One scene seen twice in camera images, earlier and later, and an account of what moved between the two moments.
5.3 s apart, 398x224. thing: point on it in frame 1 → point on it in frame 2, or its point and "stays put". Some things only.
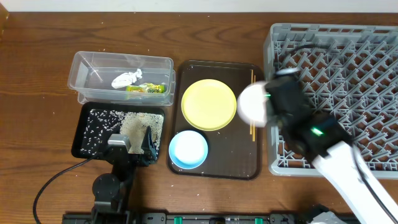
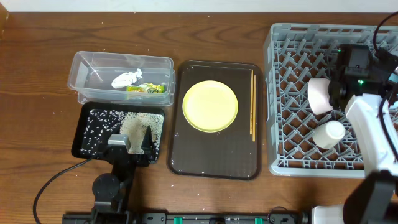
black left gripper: (150, 154) stays put
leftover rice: (101, 124) stays put
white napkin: (126, 79) stays put
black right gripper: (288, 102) → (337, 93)
